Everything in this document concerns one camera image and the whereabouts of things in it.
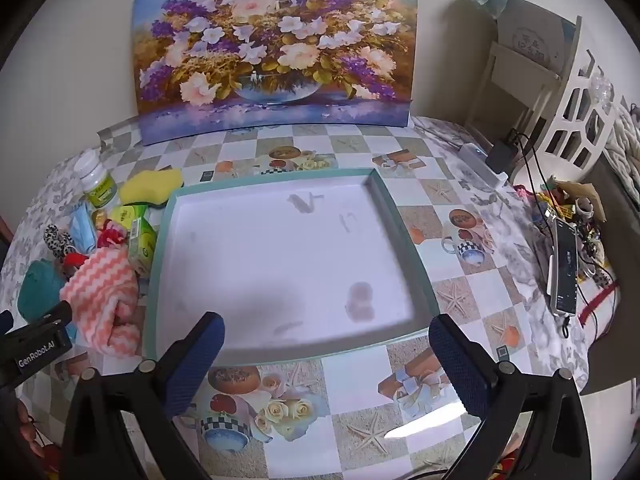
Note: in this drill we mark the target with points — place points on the black power adapter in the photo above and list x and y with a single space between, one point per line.
500 156

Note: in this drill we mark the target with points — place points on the white bottle green label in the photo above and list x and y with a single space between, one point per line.
95 180

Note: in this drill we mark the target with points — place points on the leopard print scrunchie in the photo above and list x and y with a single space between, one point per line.
57 242

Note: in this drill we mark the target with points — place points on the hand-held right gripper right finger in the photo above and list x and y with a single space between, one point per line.
460 365

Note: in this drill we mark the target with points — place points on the yellow sponge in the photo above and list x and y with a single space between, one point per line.
150 185

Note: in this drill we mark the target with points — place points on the white lattice rack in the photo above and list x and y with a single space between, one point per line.
582 77

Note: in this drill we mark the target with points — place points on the shallow teal box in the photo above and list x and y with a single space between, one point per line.
280 250

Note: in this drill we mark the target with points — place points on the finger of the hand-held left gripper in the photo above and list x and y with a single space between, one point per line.
52 316

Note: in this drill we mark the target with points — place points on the blue face mask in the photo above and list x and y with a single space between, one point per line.
82 230

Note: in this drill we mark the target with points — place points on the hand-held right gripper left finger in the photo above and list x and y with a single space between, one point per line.
197 360

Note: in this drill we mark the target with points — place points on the checkered printed tablecloth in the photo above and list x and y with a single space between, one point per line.
450 195

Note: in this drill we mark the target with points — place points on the red white plush scrunchie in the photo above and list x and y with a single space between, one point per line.
112 235

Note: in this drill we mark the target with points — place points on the pile of small trinkets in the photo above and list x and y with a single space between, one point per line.
570 200

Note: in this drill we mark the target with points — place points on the pink chevron towel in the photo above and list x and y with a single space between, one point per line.
100 290

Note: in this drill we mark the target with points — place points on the flower bouquet painting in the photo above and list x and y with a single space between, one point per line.
275 50

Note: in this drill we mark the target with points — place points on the cream knitted blanket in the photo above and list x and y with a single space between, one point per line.
625 145

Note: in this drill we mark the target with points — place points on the green carton box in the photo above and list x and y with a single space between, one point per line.
142 245
127 214

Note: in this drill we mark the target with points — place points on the person's left hand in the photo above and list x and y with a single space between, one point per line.
30 430

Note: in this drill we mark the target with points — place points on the pale teal cloth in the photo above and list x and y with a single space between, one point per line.
495 2

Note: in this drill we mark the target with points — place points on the white power strip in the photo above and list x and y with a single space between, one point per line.
480 165

